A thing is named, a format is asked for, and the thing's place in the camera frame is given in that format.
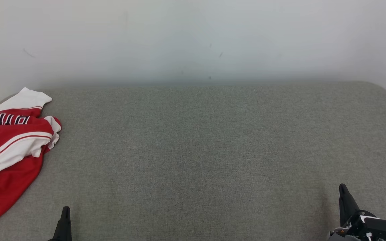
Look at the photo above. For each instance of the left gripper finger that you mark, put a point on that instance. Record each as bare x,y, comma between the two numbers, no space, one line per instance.
64,227

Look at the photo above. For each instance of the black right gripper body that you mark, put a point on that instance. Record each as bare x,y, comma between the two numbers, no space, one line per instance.
352,229

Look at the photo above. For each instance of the red basketball jersey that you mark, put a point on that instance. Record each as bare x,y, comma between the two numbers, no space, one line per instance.
8,118

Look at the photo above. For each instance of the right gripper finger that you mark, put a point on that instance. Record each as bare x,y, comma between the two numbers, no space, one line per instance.
347,204

